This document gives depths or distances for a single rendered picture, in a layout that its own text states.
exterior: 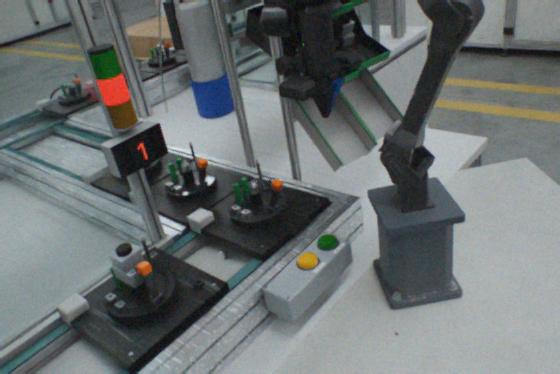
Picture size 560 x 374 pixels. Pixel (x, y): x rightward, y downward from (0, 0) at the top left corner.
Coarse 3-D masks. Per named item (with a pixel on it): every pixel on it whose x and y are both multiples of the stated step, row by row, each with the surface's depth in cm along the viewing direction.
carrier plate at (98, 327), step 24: (168, 264) 108; (96, 288) 104; (192, 288) 100; (216, 288) 98; (96, 312) 98; (168, 312) 95; (192, 312) 94; (96, 336) 92; (120, 336) 91; (144, 336) 90; (168, 336) 90; (120, 360) 87; (144, 360) 87
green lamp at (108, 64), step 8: (88, 56) 93; (96, 56) 92; (104, 56) 92; (112, 56) 93; (96, 64) 93; (104, 64) 93; (112, 64) 94; (96, 72) 94; (104, 72) 93; (112, 72) 94; (120, 72) 95; (104, 80) 94
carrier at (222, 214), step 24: (240, 192) 119; (264, 192) 123; (288, 192) 125; (192, 216) 119; (216, 216) 121; (240, 216) 115; (264, 216) 114; (288, 216) 116; (312, 216) 116; (216, 240) 115; (240, 240) 111; (264, 240) 109; (288, 240) 111
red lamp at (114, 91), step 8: (112, 80) 94; (120, 80) 96; (104, 88) 95; (112, 88) 95; (120, 88) 96; (104, 96) 96; (112, 96) 96; (120, 96) 96; (128, 96) 98; (112, 104) 97
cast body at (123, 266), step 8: (120, 248) 93; (128, 248) 93; (136, 248) 94; (112, 256) 93; (120, 256) 93; (128, 256) 92; (136, 256) 94; (112, 264) 95; (120, 264) 92; (128, 264) 93; (136, 264) 94; (120, 272) 94; (128, 272) 93; (136, 272) 93; (128, 280) 94; (136, 280) 93
